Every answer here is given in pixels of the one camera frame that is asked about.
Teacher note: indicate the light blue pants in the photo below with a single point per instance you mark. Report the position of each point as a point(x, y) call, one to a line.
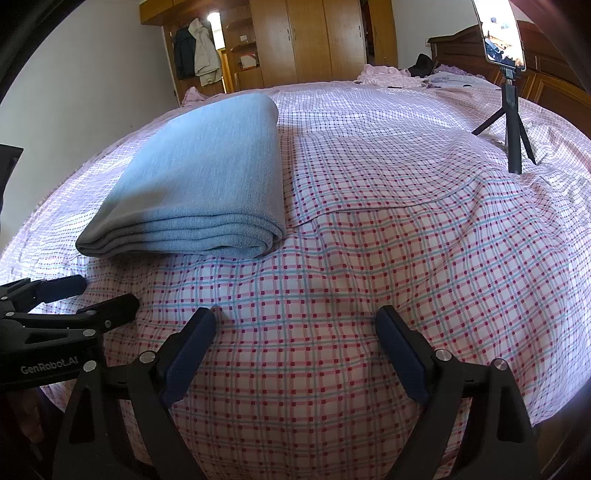
point(198, 175)

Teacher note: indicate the crumpled pink blanket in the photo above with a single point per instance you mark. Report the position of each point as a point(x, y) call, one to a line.
point(383, 74)

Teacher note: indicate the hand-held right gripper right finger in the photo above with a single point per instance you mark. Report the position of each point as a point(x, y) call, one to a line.
point(401, 360)

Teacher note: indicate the beige hanging jacket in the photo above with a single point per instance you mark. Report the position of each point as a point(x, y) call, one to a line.
point(205, 55)

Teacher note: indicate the smartphone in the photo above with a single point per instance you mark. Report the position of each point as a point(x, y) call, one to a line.
point(498, 32)

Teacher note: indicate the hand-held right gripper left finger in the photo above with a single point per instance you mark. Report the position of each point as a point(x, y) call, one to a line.
point(189, 355)

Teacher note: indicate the wooden wardrobe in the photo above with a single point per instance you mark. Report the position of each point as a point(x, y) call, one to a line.
point(304, 41)

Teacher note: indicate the black mini tripod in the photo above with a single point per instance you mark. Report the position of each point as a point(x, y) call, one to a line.
point(512, 120)

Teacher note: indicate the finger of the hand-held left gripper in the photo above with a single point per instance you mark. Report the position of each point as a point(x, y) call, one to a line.
point(115, 309)
point(62, 287)

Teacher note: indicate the bed with pink plaid sheet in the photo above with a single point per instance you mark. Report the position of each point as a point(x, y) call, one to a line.
point(369, 230)

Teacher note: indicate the dark hanging jacket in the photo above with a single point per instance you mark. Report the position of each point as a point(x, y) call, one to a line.
point(183, 53)

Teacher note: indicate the black cloth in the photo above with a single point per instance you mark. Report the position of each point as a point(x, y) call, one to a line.
point(422, 64)

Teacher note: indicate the dark wooden headboard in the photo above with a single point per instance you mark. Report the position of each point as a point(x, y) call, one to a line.
point(554, 87)

